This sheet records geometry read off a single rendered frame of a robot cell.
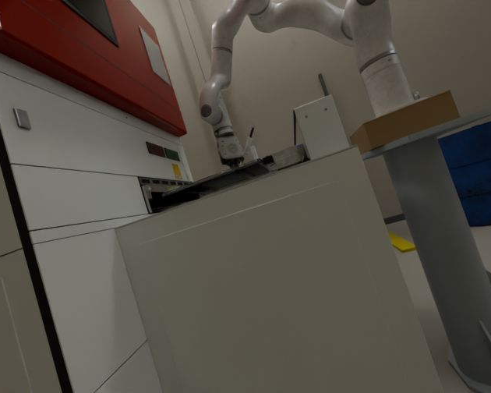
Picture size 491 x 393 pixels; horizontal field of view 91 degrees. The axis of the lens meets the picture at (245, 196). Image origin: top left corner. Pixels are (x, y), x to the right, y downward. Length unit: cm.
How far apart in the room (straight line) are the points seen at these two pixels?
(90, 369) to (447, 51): 425
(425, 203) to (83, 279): 96
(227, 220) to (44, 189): 38
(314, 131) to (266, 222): 25
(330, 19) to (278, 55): 290
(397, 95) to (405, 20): 330
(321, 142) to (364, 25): 50
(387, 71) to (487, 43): 342
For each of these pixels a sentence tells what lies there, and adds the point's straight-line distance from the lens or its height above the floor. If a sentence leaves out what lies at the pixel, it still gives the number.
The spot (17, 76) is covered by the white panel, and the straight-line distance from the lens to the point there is 75.
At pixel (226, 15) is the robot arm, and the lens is 118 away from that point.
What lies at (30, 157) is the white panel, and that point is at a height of 99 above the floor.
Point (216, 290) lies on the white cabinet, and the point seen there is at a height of 60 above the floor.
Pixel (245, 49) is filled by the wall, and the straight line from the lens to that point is 416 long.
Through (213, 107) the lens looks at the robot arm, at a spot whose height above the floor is 117.
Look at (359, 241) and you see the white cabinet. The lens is 57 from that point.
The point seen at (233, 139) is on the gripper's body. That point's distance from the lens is 104.
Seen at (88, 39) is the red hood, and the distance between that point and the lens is 95.
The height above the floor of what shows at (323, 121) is 90.
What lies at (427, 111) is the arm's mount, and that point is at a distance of 95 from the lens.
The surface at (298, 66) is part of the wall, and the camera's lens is 390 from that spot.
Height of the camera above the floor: 76
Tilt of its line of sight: 3 degrees up
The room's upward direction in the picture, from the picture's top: 18 degrees counter-clockwise
